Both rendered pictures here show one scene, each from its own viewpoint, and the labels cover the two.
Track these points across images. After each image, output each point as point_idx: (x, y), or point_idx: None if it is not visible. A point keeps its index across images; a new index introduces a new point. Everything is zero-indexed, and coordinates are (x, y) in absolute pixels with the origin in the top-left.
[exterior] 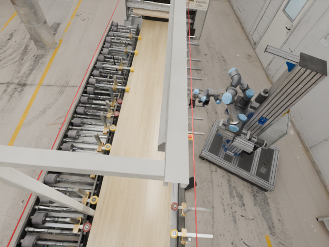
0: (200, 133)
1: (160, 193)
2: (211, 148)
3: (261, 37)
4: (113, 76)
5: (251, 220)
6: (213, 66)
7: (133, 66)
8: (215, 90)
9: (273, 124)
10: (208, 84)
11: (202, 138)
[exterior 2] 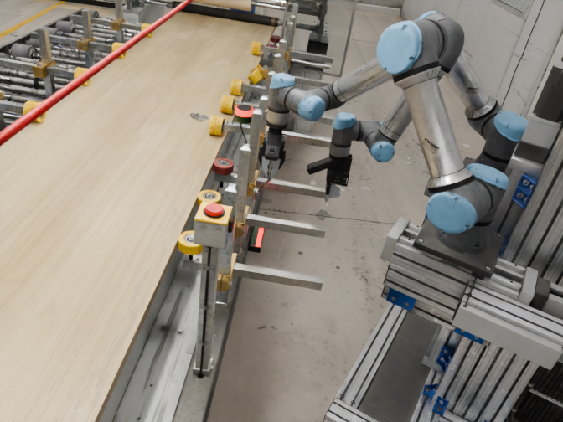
0: (307, 278)
1: None
2: (373, 398)
3: (530, 100)
4: (14, 97)
5: None
6: (391, 163)
7: (93, 77)
8: (357, 69)
9: None
10: (372, 203)
11: (343, 367)
